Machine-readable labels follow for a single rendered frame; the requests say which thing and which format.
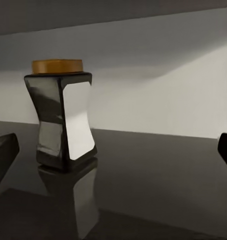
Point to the shelf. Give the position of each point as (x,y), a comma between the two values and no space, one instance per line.
(20,16)
(139,186)

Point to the bottle of coffee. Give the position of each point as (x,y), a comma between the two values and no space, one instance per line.
(60,90)

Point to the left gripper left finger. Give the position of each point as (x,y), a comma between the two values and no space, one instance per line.
(9,149)

